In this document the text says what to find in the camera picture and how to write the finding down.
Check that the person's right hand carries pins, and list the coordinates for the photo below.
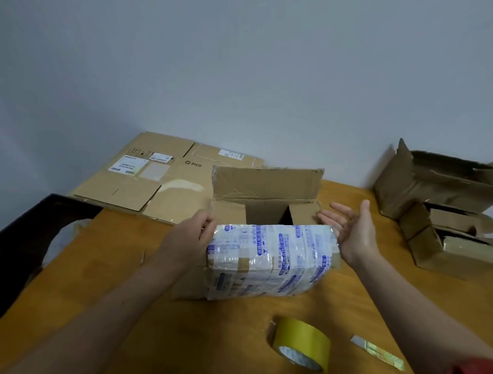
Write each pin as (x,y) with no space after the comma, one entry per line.
(356,235)

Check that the person's left hand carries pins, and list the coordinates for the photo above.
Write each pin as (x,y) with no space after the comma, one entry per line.
(185,241)

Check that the person's left fingers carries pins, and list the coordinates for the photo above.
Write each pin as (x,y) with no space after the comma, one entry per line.
(210,226)

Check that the person's right thumb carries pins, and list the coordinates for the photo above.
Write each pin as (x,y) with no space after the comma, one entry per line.
(366,215)

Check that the person's right middle finger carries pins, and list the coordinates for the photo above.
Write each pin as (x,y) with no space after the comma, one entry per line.
(331,220)

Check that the taped cardboard box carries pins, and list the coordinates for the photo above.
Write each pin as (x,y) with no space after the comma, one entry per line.
(269,254)

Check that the person's right forearm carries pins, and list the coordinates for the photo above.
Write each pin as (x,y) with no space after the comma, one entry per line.
(412,312)

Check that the person's left forearm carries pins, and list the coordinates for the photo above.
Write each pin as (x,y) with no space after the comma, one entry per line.
(96,316)

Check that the flattened cardboard box with labels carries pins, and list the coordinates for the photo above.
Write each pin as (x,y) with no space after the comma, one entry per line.
(154,181)

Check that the large torn cardboard box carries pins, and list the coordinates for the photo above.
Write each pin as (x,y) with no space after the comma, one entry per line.
(431,181)

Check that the small torn cardboard box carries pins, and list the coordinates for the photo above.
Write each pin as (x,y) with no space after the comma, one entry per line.
(443,250)

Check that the yellow packing tape roll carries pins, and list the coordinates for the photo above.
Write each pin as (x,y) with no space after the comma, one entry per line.
(304,337)

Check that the yellow utility knife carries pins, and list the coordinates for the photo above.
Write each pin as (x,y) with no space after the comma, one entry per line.
(379,353)

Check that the white plastic bag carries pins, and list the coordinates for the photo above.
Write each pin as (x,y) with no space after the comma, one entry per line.
(65,241)

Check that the red sleeve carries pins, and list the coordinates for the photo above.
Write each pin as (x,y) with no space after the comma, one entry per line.
(475,366)

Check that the black bin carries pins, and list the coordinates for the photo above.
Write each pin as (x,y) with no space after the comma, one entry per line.
(23,250)

